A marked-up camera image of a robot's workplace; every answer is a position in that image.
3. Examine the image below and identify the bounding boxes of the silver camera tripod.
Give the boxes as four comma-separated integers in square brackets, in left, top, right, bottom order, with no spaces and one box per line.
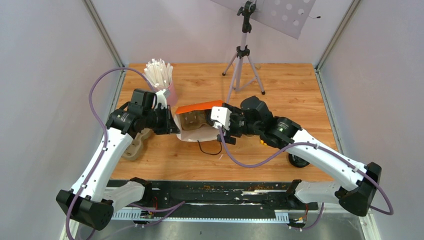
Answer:
[222,0,266,103]

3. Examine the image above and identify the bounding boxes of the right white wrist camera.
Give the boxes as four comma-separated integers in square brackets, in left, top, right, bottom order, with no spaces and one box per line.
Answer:
[210,106,232,131]

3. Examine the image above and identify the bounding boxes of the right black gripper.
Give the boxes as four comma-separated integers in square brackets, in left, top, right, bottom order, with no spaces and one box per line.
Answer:
[216,107,262,144]

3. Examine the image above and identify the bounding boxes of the purple cable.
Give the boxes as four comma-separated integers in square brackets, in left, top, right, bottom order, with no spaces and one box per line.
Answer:
[65,67,157,240]
[216,127,394,216]

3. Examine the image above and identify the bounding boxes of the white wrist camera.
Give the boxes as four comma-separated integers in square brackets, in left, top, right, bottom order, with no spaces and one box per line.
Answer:
[155,89,171,109]
[210,106,232,131]

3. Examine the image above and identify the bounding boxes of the grey pulp cup carrier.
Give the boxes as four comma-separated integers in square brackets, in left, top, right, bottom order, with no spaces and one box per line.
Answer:
[121,128,153,161]

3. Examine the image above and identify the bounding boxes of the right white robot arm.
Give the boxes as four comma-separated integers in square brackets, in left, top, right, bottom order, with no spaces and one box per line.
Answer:
[210,96,387,217]

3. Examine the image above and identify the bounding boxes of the pink translucent straw holder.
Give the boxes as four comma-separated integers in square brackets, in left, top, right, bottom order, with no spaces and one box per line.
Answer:
[164,81,178,107]

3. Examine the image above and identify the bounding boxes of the grey perforated panel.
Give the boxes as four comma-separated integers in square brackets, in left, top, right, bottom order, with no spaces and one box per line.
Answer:
[214,0,316,39]

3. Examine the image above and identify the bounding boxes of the bundle of white straws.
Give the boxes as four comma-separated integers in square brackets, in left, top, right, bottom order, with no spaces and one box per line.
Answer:
[143,58,174,90]

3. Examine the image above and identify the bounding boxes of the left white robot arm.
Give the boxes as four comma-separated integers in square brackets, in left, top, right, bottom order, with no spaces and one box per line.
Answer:
[56,88,180,231]

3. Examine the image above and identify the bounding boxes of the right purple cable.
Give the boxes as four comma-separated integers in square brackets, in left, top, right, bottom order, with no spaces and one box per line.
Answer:
[216,127,394,216]

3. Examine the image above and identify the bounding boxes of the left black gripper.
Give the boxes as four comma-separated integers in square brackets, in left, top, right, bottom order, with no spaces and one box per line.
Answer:
[143,104,181,135]

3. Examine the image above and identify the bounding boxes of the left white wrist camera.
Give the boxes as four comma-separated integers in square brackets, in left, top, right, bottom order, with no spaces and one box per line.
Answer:
[155,89,171,109]

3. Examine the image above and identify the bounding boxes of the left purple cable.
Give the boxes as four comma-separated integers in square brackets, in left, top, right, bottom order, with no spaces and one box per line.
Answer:
[65,67,157,240]

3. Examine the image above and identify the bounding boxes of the orange paper bag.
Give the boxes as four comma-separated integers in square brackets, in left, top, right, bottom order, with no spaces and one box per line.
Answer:
[173,100,224,156]

